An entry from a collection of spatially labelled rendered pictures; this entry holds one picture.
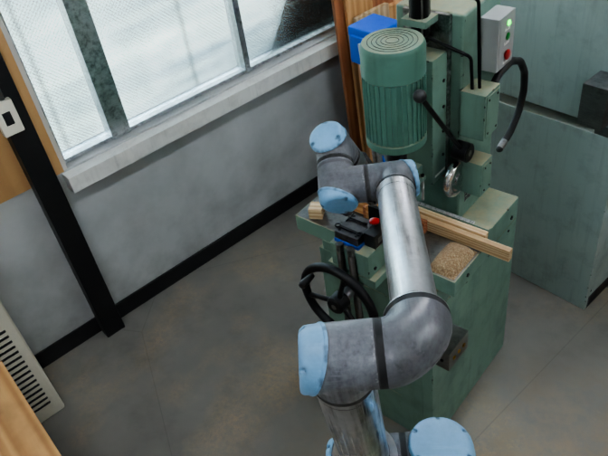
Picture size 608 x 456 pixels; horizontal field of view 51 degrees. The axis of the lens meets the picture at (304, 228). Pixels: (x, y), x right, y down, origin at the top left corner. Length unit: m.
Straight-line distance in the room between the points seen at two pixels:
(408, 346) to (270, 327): 2.04
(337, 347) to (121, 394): 2.06
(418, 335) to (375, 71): 0.88
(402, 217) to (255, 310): 1.88
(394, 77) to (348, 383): 0.93
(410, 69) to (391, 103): 0.11
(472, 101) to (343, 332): 1.07
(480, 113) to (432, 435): 0.91
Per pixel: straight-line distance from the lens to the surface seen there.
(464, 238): 1.98
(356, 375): 1.03
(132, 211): 3.06
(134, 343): 3.18
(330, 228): 2.08
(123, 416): 2.93
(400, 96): 1.76
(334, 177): 1.51
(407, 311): 1.06
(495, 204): 2.32
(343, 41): 3.35
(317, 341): 1.04
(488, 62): 1.99
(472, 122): 1.98
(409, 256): 1.21
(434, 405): 2.43
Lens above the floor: 2.23
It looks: 39 degrees down
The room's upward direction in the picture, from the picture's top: 9 degrees counter-clockwise
